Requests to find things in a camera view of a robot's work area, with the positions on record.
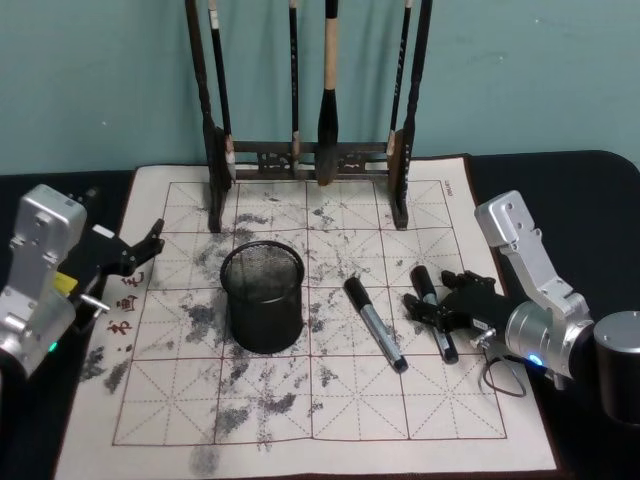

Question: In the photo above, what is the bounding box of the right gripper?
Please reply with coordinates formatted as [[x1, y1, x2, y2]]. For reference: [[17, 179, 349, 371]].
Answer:
[[402, 269, 515, 342]]

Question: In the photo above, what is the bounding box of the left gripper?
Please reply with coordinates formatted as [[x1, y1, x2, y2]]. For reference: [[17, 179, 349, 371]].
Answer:
[[59, 217, 167, 302]]

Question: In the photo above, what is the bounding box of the short black and silver marker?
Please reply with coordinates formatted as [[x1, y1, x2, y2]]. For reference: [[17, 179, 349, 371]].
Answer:
[[409, 264, 460, 365]]

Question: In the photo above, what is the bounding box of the long black and silver marker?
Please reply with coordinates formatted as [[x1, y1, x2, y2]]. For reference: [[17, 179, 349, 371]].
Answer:
[[343, 273, 410, 375]]

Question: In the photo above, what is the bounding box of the dark wooden brush rack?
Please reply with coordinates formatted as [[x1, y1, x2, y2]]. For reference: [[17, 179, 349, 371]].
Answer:
[[183, 0, 434, 234]]

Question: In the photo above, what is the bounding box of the black mesh pen cup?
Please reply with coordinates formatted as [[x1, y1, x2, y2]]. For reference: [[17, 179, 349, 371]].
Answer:
[[219, 240, 306, 356]]

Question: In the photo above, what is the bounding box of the calligraphy practice felt mat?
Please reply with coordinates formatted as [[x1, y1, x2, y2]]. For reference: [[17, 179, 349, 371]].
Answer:
[[53, 154, 559, 480]]

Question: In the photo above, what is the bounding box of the black table cloth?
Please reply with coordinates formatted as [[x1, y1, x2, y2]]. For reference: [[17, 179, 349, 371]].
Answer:
[[0, 149, 640, 480]]

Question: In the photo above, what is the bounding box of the thin black brush, white band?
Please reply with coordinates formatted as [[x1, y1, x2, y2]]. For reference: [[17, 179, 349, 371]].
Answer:
[[206, 0, 238, 182]]

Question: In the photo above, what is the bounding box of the thin black calligraphy brush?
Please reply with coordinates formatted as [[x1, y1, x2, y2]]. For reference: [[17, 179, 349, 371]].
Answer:
[[286, 0, 302, 177]]

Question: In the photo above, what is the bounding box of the thin black brush, brown tip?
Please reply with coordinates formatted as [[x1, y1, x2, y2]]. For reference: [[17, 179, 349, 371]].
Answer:
[[385, 0, 415, 157]]

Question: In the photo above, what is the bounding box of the left gripper cable with plug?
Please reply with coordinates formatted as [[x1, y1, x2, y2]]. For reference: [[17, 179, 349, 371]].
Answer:
[[73, 293, 112, 334]]

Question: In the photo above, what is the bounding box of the gripper cable with plug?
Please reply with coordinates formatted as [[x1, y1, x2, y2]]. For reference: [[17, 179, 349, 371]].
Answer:
[[468, 327, 529, 400], [73, 293, 112, 334]]

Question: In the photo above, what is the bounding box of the right gripper cable with plug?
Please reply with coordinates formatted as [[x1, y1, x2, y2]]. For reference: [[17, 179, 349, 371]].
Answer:
[[468, 327, 529, 400]]

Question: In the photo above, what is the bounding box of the large tan-handled calligraphy brush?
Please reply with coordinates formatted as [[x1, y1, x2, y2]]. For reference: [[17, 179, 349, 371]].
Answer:
[[314, 0, 342, 188]]

